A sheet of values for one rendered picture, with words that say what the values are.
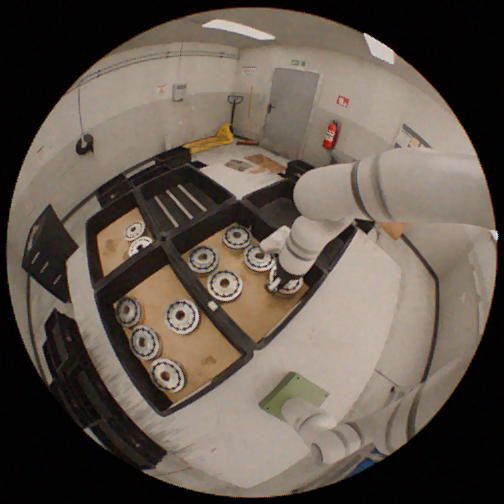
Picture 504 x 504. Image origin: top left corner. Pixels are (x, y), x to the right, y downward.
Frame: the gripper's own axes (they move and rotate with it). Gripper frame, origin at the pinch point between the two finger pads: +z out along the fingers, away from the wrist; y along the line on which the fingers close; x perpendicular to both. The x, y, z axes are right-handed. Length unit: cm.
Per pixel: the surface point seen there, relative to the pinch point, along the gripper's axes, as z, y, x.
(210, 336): 4.2, -23.7, 2.4
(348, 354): 17.2, 6.9, -41.7
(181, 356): 4.2, -34.2, 2.9
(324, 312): 17.1, 13.9, -20.1
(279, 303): 4.1, -2.2, -3.6
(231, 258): 4.1, -2.5, 17.6
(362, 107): -81, 281, 64
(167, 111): -14, 97, 344
